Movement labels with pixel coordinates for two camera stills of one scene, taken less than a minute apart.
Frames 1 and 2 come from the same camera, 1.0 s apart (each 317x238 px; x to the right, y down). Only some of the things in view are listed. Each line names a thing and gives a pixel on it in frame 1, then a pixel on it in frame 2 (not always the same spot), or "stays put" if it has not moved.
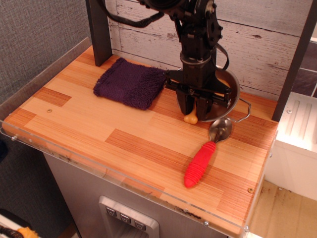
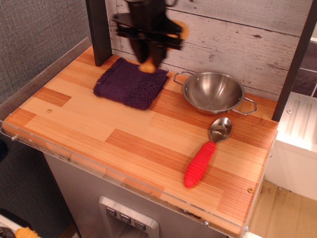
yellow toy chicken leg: [191, 118] → [148, 66]
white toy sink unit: [292, 164] stays put
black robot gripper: [201, 79] → [149, 20]
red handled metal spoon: [219, 129] stays put
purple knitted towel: [137, 86] stays put
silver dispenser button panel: [122, 221] stays put
